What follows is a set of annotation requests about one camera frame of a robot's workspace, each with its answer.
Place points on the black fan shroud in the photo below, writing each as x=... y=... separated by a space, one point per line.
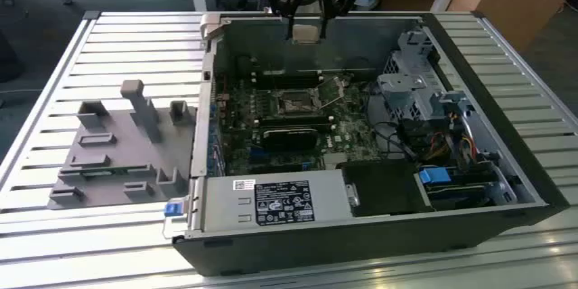
x=383 y=191

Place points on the silver CPU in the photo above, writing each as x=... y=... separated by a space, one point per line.
x=306 y=33

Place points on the metal drive cage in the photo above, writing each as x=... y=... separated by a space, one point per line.
x=396 y=92

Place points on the blue disk carrier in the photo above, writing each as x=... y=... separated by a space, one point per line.
x=434 y=176

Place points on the green RAM stick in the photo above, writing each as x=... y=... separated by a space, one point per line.
x=117 y=170

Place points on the grey power supply unit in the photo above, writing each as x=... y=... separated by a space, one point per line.
x=216 y=207

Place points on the CPU socket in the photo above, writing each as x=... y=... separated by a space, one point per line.
x=298 y=99

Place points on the blue case latch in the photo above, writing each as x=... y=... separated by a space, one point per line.
x=173 y=210

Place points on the green motherboard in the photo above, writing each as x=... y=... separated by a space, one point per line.
x=352 y=126

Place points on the grey parts rack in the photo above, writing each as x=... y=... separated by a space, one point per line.
x=117 y=153

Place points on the black PC case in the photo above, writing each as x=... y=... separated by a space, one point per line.
x=360 y=245

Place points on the low-profile graphics card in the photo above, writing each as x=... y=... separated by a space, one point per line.
x=288 y=140

